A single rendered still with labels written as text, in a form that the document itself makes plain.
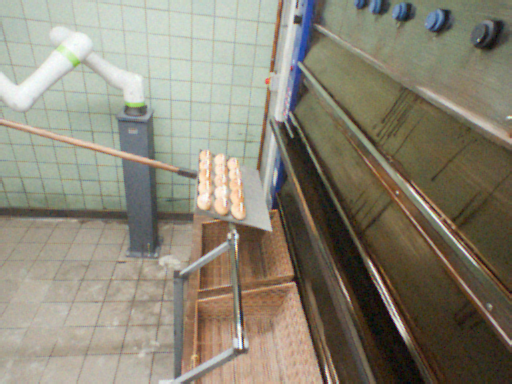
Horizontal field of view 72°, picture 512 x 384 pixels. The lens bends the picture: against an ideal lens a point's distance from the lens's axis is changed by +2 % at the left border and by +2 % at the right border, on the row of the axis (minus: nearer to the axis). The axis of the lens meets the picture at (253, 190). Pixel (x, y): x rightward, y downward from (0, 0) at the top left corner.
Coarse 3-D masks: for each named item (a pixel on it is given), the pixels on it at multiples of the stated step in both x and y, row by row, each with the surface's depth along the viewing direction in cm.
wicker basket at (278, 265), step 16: (208, 224) 218; (224, 224) 220; (240, 224) 221; (272, 224) 218; (208, 240) 226; (224, 240) 227; (240, 240) 229; (256, 240) 230; (272, 240) 211; (224, 256) 216; (240, 256) 217; (256, 256) 219; (272, 256) 205; (288, 256) 183; (208, 272) 203; (224, 272) 204; (240, 272) 206; (256, 272) 207; (272, 272) 198; (288, 272) 178; (208, 288) 193; (224, 288) 173
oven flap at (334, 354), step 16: (288, 192) 205; (288, 208) 197; (288, 224) 191; (304, 224) 174; (288, 240) 180; (304, 240) 169; (304, 256) 164; (304, 272) 160; (320, 272) 148; (304, 288) 153; (320, 288) 144; (320, 304) 141; (320, 320) 137; (336, 320) 129; (320, 336) 134; (336, 336) 126; (320, 352) 128; (336, 352) 123; (336, 368) 121; (352, 368) 114
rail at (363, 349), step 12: (276, 132) 173; (288, 156) 149; (300, 180) 134; (300, 192) 127; (312, 216) 114; (312, 228) 111; (324, 240) 105; (324, 252) 100; (336, 276) 92; (336, 288) 90; (348, 300) 86; (348, 312) 83; (348, 324) 81; (360, 336) 78; (360, 348) 76; (372, 360) 73; (372, 372) 71
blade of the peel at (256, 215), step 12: (228, 168) 189; (240, 168) 194; (252, 168) 200; (228, 180) 178; (252, 180) 188; (228, 192) 168; (252, 192) 177; (252, 204) 168; (264, 204) 172; (216, 216) 148; (228, 216) 152; (252, 216) 159; (264, 216) 163; (264, 228) 155
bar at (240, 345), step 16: (208, 256) 147; (176, 272) 152; (192, 272) 151; (176, 288) 154; (240, 288) 120; (176, 304) 159; (240, 304) 114; (176, 320) 165; (240, 320) 109; (176, 336) 172; (240, 336) 104; (176, 352) 179; (224, 352) 106; (240, 352) 102; (176, 368) 186; (208, 368) 107
